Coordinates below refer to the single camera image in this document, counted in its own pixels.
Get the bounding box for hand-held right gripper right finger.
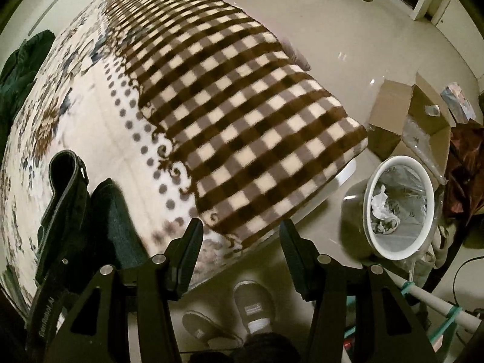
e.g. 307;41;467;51
279;219;443;363

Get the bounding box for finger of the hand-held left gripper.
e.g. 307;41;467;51
74;156;93;237
39;150;79;236

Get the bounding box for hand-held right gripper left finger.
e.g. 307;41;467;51
45;217;205;363

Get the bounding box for blue jeans pants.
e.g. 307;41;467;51
89;178;154;269

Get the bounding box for white trash bin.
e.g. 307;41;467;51
340;155;441;261

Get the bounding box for person's legs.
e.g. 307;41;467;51
189;331;303;363

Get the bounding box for dark green quilt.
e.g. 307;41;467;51
0;32;57;129

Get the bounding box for teal and white rack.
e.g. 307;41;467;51
342;272;484;363

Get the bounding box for floral checkered blanket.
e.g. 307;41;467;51
0;0;369;311

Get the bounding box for open cardboard box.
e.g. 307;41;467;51
367;72;458;182

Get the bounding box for brown cloth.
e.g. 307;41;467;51
444;119;484;224

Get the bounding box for pastel tissue packet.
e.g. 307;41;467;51
440;81;475;122

